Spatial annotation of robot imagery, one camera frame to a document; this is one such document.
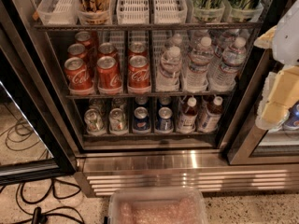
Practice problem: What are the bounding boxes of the empty clear tray far left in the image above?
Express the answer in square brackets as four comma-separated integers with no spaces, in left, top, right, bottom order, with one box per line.
[37,0,78,25]

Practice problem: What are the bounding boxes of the right brown tea bottle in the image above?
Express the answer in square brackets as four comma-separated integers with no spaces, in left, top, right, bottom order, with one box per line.
[197,96,223,133]

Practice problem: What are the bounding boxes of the coca-cola can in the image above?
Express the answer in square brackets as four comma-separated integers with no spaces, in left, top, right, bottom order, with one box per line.
[64,57,95,96]
[96,56,122,94]
[128,55,151,93]

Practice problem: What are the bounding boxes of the green can left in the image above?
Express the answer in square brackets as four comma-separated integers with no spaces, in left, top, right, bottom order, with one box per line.
[192,0,224,22]

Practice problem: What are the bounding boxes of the pepsi can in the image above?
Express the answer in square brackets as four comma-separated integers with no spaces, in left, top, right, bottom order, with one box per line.
[133,106,150,133]
[155,107,174,133]

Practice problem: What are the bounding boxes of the front left Coca-Cola can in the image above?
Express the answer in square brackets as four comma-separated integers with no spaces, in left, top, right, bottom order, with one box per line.
[64,57,95,96]

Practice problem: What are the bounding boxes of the second row cola can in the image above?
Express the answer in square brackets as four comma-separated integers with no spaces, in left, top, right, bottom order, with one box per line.
[97,42,119,62]
[128,42,148,57]
[67,43,90,65]

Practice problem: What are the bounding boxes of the front left silver soda can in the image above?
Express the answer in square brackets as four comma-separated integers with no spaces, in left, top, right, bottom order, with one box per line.
[84,108,106,136]

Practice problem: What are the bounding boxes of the front right water bottle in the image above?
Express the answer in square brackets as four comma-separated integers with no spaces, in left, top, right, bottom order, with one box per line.
[208,36,247,91]

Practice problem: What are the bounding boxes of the empty white tray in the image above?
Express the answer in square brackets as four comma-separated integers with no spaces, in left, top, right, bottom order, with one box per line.
[153,0,188,24]
[116,0,150,24]

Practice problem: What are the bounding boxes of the right sliding fridge door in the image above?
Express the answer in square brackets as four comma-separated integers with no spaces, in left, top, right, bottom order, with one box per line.
[227,48,299,165]

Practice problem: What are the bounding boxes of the brown tea bottle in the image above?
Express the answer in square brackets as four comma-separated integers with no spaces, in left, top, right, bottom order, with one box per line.
[197,96,223,133]
[177,96,198,133]

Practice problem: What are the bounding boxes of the orange can in tray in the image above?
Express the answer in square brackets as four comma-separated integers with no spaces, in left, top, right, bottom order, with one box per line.
[78,0,111,25]

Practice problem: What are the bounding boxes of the empty white tray middle left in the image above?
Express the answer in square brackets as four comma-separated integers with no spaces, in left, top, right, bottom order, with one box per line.
[116,0,150,24]

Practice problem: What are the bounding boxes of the stainless steel fridge base grille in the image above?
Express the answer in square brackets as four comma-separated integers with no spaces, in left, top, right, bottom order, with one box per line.
[74,150,299,197]

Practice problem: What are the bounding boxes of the front left Pepsi can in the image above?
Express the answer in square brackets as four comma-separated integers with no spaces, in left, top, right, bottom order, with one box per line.
[133,106,150,133]

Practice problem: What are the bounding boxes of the second row left cola can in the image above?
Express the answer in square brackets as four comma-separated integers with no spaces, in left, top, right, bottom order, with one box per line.
[67,43,90,65]

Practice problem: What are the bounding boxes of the second row right cola can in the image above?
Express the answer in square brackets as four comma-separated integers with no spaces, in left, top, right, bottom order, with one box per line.
[128,42,148,57]

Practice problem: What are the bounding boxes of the front right Coca-Cola can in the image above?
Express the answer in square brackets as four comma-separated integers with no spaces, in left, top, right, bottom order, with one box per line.
[128,55,151,93]

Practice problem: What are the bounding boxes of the top wire shelf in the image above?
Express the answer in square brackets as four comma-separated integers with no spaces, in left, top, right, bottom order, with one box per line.
[34,22,263,32]

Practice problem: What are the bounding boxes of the wire shelf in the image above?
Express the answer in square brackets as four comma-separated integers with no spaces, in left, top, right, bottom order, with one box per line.
[66,91,233,100]
[34,22,263,32]

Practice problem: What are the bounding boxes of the back left cola can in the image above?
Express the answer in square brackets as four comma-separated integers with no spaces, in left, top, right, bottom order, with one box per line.
[75,31,95,50]

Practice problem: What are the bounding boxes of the left brown tea bottle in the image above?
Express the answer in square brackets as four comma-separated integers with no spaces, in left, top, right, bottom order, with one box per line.
[177,96,198,133]

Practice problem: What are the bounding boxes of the clear plastic bin on floor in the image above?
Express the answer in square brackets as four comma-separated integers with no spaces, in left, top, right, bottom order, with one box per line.
[107,187,208,224]

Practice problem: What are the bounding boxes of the silver soda can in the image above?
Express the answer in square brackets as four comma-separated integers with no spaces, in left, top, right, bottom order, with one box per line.
[84,108,106,136]
[109,108,128,135]

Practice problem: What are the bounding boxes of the blue can behind right door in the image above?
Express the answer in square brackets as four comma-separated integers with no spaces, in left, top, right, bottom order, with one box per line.
[283,102,299,131]

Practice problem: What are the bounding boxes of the black cables on floor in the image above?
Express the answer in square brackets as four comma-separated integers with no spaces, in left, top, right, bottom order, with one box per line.
[0,177,87,224]

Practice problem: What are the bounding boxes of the front right Pepsi can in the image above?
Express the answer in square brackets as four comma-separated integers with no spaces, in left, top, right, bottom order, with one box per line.
[155,107,174,133]

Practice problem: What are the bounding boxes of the middle wire shelf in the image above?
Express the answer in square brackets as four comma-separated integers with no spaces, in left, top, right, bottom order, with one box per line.
[66,91,233,100]

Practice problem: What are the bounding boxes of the water bottle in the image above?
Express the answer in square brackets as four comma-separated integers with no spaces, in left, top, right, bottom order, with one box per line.
[208,36,247,91]
[156,46,182,91]
[183,36,214,93]

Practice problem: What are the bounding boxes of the open glass fridge door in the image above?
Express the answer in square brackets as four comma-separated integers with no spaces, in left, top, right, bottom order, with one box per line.
[0,28,75,186]

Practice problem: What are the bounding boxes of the second row middle cola can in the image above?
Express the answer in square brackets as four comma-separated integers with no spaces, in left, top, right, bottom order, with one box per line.
[97,42,119,62]

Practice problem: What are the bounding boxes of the front middle water bottle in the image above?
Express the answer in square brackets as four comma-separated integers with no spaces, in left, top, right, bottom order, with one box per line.
[183,36,214,93]

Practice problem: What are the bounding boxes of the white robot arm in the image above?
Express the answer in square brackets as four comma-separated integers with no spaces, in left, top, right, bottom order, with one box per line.
[254,0,299,130]

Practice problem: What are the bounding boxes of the front middle Coca-Cola can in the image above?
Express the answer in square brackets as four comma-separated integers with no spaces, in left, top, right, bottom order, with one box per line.
[96,56,122,94]

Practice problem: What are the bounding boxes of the empty white tray middle right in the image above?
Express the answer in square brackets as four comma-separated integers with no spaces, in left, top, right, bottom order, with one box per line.
[153,0,188,24]

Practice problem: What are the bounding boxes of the front left water bottle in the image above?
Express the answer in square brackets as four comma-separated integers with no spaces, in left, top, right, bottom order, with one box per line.
[156,46,182,91]

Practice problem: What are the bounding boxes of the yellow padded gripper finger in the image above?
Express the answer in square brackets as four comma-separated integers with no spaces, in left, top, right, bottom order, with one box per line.
[255,66,299,130]
[254,26,277,49]

